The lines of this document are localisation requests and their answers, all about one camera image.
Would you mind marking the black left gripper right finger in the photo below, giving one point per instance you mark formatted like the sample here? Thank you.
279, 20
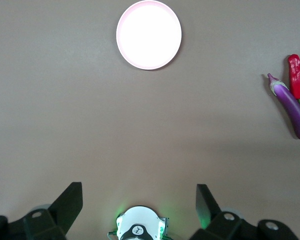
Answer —
215, 225

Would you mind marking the brown table cloth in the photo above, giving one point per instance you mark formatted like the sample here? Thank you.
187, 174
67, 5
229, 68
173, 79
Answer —
65, 112

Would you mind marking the pink round plate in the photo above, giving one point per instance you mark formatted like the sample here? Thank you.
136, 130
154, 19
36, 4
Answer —
148, 35

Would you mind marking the red chili pepper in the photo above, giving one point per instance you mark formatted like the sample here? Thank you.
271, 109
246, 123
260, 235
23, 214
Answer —
296, 77

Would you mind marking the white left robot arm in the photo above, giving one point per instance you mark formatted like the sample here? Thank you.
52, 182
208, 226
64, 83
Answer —
137, 220

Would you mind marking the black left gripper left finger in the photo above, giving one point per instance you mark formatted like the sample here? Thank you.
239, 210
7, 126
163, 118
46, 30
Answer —
55, 220

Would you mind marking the long purple eggplant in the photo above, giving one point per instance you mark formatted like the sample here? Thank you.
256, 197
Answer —
290, 105

